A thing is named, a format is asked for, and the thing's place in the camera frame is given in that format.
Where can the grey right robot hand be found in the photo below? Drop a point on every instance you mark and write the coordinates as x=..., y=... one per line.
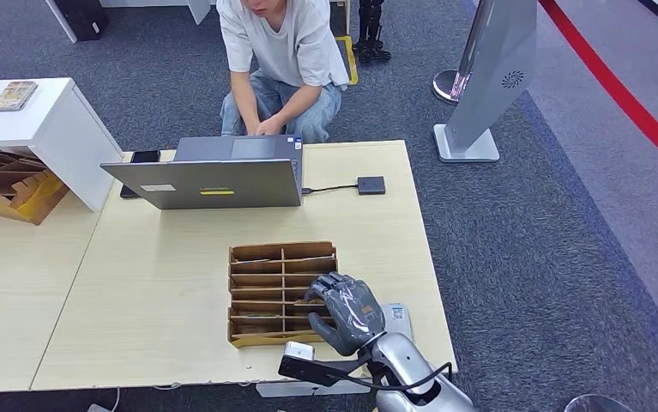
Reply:
x=354, y=318

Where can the person's right hand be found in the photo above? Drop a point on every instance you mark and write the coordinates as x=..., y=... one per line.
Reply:
x=254, y=128

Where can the person's left hand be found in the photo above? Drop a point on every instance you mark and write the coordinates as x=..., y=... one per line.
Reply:
x=272, y=126

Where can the person's left forearm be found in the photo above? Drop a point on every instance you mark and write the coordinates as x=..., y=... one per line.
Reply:
x=300, y=102

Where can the person's right forearm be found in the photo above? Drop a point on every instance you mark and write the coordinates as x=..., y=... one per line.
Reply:
x=244, y=105

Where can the person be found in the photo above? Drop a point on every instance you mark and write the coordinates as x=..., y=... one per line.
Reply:
x=289, y=45

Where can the brown cardboard card organizer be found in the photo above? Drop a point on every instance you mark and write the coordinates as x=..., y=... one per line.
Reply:
x=266, y=288

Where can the grey laptop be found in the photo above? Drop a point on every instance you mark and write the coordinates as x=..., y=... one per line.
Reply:
x=220, y=182

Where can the yellow floor tape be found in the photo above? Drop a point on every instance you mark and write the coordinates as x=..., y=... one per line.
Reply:
x=354, y=62

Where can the black smartphone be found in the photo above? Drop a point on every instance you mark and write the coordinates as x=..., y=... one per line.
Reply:
x=146, y=157

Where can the small black box device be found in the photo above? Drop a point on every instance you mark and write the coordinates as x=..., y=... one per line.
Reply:
x=371, y=186

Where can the black robot feet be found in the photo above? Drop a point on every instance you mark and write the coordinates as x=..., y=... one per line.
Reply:
x=371, y=34

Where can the white cabinet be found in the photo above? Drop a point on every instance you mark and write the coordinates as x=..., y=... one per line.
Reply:
x=61, y=136

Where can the black computer case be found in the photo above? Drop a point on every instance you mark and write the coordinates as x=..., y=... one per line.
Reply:
x=81, y=20

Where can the white desk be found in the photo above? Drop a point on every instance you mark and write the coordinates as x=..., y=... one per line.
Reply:
x=63, y=23

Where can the grey kiosk stand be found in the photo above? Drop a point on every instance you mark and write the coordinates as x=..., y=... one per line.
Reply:
x=493, y=68

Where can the brown and yellow cardboard organizer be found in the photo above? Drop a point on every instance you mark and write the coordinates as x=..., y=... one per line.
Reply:
x=33, y=203

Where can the stack of patterned cards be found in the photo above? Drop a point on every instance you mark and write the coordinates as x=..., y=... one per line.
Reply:
x=16, y=95

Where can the transparent round dome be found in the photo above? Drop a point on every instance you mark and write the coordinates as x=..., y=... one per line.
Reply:
x=598, y=405

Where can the long red strip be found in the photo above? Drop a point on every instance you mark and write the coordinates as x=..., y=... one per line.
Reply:
x=618, y=94

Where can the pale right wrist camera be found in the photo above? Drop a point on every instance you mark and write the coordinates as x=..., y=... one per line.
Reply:
x=299, y=351

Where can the white table frame bar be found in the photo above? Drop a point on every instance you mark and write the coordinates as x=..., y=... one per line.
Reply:
x=306, y=392

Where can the chrome stanchion post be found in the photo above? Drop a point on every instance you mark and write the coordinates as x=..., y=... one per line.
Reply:
x=445, y=88

